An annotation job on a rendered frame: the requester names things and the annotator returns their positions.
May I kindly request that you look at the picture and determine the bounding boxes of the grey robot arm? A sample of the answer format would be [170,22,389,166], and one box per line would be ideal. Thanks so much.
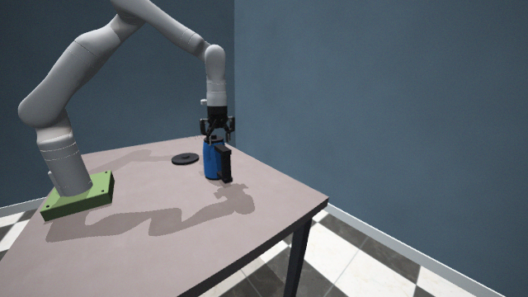
[18,0,227,197]

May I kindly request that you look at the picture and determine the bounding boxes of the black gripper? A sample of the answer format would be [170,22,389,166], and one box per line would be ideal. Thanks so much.
[200,106,235,146]

